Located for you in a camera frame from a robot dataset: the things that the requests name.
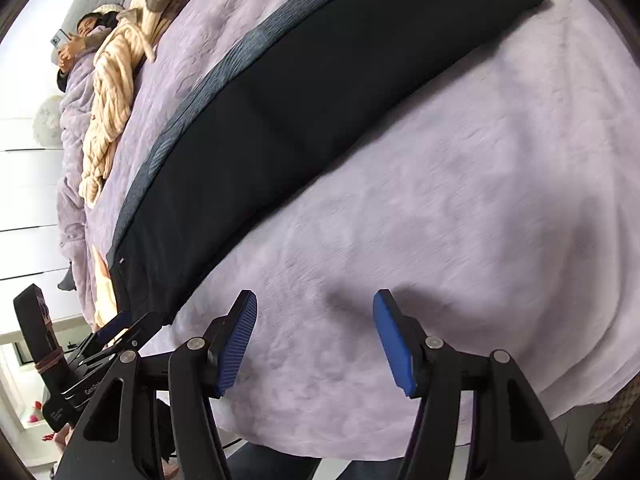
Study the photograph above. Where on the brown patterned bag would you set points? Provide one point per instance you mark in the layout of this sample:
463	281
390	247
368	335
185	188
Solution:
617	417

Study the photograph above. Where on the striped beige robe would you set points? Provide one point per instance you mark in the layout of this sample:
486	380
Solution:
107	110

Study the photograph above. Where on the white printed round pillow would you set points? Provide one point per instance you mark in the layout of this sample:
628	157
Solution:
47	120

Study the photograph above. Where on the lavender fleece bed sheet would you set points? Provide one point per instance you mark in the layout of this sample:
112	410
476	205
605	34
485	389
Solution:
450	210

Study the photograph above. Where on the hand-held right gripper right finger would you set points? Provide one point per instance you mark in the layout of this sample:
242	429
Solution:
395	350

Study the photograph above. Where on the lavender fleece duvet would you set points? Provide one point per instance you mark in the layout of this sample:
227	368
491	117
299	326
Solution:
75	100

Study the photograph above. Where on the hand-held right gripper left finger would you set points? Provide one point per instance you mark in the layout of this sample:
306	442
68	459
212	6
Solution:
235	350

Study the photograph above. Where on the white wardrobe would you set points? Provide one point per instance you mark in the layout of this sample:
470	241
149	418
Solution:
30	200

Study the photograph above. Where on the black pants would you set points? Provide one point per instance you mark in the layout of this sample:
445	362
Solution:
280	125

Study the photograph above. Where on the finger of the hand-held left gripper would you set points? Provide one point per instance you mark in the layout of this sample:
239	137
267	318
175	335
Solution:
142	332
114	325

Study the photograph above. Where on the peach cloth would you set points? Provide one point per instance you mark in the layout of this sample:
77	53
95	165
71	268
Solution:
102	285

